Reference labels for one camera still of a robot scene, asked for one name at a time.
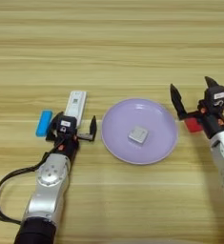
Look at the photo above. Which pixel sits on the white remote-shaped device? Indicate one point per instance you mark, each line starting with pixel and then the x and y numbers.
pixel 76 106

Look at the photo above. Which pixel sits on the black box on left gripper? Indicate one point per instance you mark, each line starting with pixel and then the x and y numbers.
pixel 65 125

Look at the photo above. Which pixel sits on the red cube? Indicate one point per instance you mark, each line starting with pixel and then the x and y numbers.
pixel 193 125

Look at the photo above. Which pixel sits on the grey square block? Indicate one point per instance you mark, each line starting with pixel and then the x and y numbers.
pixel 138 134

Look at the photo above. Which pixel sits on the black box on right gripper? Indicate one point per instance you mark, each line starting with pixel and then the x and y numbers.
pixel 216 97

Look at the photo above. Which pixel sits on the round purple plate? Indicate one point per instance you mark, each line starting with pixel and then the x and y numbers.
pixel 158 146

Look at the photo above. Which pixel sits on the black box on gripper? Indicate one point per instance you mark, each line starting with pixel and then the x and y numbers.
pixel 216 97
pixel 65 125

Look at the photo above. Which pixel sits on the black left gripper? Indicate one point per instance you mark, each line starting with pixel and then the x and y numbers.
pixel 67 144

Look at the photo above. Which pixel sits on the blue rectangular block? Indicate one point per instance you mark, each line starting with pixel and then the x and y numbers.
pixel 44 123

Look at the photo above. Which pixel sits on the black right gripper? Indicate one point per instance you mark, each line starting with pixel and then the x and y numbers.
pixel 215 122

